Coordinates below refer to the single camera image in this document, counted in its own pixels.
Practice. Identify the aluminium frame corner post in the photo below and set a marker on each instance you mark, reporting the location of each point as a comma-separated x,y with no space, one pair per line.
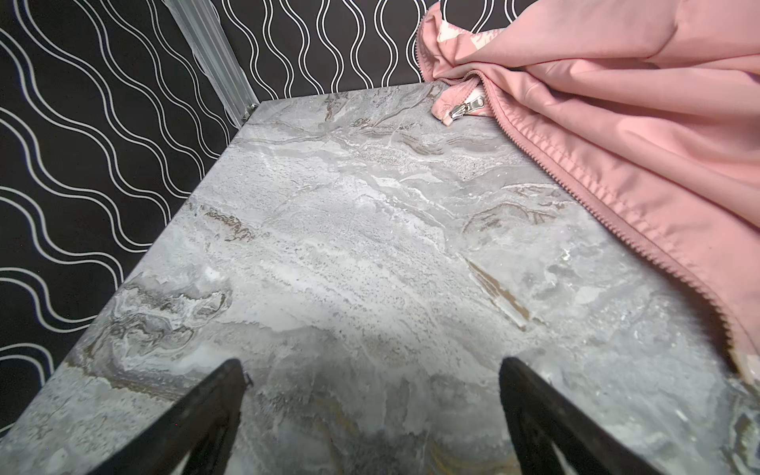
201,26

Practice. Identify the pink zip-up jacket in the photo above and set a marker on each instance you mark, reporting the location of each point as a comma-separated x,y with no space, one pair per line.
647,113

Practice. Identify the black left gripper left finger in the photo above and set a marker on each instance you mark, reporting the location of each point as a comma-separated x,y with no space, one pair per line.
197,433

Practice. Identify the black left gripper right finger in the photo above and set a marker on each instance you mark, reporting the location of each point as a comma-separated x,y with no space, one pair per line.
551,435

